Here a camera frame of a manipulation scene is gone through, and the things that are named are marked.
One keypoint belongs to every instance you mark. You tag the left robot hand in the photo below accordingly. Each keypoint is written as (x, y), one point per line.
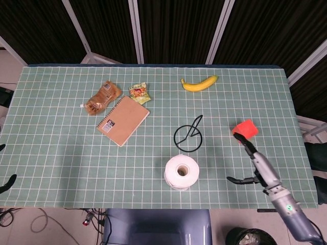
(9, 182)

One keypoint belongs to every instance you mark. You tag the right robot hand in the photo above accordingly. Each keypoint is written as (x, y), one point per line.
(265, 169)

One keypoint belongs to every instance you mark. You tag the white toilet paper roll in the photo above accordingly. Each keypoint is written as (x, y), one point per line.
(171, 168)

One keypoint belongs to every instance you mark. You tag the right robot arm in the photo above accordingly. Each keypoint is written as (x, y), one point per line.
(291, 211)

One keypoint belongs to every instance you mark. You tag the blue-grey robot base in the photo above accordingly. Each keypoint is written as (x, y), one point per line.
(153, 224)

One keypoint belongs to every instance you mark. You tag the green grid tablecloth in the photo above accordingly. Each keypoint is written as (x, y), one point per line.
(127, 173)

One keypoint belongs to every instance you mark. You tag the red foam cube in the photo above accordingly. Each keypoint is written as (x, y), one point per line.
(247, 128)

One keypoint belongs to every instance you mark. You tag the black chair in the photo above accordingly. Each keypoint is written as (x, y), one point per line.
(318, 155)

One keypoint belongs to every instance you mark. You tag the black trash bin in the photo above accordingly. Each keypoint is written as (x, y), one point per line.
(235, 238)

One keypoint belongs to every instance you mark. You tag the black box on floor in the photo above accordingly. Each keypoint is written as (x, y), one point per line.
(5, 97)

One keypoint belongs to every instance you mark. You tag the red and black plug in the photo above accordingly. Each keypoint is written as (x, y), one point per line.
(87, 220)

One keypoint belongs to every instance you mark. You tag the yellow banana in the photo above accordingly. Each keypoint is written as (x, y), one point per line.
(196, 86)

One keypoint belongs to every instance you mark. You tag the brown sauce pouch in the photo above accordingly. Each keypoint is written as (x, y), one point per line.
(102, 99)

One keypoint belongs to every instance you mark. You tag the brown spiral notebook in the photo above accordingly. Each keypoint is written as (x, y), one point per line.
(122, 121)

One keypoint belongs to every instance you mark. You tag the green snack packet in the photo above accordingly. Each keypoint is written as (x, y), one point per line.
(139, 93)

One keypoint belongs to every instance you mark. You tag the white metal frame foot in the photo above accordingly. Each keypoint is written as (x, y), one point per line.
(310, 126)

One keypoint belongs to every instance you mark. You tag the dark folding screen white frame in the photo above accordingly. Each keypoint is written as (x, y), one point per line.
(178, 30)

